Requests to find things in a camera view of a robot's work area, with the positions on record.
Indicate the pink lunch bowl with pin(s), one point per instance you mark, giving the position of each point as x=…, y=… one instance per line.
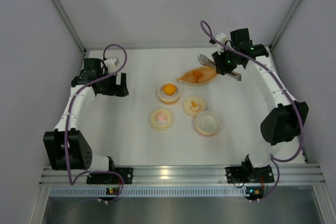
x=207, y=123

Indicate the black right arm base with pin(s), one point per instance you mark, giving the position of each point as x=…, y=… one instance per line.
x=239, y=175

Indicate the perforated cable tray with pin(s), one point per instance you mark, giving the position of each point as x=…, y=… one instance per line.
x=222, y=191

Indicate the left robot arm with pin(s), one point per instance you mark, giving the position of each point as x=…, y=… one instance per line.
x=66, y=146

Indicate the cream lid orange handle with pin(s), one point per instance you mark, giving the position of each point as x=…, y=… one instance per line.
x=194, y=105

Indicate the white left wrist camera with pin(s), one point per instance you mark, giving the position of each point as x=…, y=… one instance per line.
x=111, y=64

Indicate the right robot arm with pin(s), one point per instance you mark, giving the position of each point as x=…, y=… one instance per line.
x=286, y=116

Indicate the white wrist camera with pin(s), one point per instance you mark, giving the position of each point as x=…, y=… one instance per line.
x=222, y=38
x=111, y=64

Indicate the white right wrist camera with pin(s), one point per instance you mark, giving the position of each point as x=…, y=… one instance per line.
x=222, y=38

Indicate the aluminium front rail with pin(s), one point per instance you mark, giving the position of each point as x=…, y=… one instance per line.
x=215, y=175

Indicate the woven fish-shaped basket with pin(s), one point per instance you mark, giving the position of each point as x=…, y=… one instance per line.
x=188, y=77

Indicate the orange lunch bowl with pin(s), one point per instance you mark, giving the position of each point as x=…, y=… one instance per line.
x=169, y=99

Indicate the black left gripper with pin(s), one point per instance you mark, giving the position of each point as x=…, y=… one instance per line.
x=115, y=85

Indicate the steel food tongs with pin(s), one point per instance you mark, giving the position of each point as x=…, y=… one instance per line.
x=222, y=65

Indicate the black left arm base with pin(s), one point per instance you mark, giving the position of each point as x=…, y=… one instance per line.
x=106, y=178

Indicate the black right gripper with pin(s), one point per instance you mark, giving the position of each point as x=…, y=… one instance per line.
x=223, y=63

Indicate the cream lid pink handle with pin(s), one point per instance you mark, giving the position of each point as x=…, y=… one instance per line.
x=161, y=120

